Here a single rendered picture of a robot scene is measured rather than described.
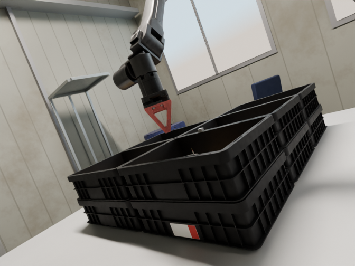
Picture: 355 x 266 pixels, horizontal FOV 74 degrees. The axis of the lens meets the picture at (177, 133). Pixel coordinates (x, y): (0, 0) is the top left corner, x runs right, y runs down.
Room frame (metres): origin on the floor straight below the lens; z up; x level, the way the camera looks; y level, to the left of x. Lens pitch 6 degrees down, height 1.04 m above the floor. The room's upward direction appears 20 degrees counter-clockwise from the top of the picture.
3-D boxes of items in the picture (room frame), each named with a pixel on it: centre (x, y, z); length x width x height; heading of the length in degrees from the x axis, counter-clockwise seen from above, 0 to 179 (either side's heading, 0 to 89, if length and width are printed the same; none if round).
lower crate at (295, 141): (0.90, -0.23, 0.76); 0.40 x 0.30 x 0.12; 47
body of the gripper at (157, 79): (0.61, 0.02, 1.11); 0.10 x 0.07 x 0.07; 2
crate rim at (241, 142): (0.68, -0.03, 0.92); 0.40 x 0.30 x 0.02; 47
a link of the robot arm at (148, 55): (0.62, 0.03, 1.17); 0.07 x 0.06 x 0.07; 50
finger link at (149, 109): (0.59, 0.02, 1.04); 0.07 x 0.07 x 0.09; 2
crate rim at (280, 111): (0.90, -0.23, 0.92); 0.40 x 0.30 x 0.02; 47
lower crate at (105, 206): (0.96, 0.26, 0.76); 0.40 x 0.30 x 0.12; 47
